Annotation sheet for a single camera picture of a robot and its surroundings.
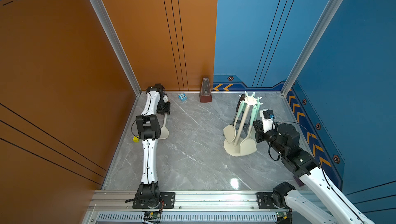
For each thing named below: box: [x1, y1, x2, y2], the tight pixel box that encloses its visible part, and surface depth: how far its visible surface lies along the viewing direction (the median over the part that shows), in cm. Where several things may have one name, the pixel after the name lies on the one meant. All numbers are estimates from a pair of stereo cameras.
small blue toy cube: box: [177, 92, 188, 102], surface depth 118 cm
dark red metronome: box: [200, 77, 213, 103], surface depth 111 cm
